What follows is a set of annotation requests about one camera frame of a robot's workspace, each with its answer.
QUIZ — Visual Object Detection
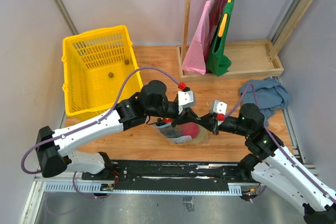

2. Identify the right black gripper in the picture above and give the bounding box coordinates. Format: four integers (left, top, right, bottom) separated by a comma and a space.
197, 112, 251, 136

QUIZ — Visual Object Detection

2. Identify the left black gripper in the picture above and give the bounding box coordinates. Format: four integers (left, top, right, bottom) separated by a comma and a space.
146, 101, 198, 128

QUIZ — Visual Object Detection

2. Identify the red pomegranate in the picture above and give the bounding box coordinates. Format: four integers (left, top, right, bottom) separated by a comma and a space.
181, 123, 200, 139

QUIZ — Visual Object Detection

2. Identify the clear zip top bag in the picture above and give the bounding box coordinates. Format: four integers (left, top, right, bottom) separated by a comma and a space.
152, 120, 208, 145

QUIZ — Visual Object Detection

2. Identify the yellow plastic basket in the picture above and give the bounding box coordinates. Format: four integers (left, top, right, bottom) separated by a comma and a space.
61, 25, 143, 121

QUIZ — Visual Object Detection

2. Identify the black grape bunch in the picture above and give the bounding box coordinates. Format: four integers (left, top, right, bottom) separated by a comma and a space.
155, 119, 182, 138

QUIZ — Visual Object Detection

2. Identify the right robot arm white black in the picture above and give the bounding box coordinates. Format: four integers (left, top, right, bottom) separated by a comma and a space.
198, 103, 335, 223

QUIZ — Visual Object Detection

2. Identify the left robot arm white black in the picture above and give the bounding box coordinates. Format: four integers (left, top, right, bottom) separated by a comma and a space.
35, 80, 196, 180

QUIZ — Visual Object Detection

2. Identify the pink hanging bag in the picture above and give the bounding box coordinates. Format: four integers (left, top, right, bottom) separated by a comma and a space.
182, 0, 211, 74

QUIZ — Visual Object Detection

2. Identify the green hanging bag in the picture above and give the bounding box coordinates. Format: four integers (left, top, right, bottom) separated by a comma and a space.
206, 0, 235, 77

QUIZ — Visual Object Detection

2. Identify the dark red hanging bag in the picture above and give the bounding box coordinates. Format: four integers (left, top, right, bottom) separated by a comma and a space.
208, 0, 228, 35

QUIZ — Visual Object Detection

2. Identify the blue crumpled cloth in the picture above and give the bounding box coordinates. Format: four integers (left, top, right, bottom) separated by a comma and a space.
238, 77, 290, 126

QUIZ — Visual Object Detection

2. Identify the wooden rack tray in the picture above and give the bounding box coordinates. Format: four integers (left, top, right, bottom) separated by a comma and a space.
177, 0, 314, 82

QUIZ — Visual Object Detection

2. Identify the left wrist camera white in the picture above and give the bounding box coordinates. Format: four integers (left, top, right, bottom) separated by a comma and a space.
177, 91, 196, 114

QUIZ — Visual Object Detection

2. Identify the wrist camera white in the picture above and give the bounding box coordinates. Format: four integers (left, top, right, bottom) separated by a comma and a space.
177, 91, 196, 114
209, 100, 227, 115

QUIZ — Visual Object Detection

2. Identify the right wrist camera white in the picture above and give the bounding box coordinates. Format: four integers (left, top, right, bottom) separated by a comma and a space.
209, 100, 227, 115

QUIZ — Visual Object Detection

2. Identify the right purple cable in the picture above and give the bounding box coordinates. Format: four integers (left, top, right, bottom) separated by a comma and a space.
223, 83, 336, 204

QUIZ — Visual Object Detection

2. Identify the purple cable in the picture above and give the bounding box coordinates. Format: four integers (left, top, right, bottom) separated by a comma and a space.
223, 83, 336, 204
20, 67, 187, 200

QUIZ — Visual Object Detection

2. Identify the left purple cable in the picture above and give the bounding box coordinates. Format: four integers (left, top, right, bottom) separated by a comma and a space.
20, 67, 187, 200

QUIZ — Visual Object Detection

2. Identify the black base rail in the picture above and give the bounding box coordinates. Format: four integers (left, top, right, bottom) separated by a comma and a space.
80, 159, 259, 196

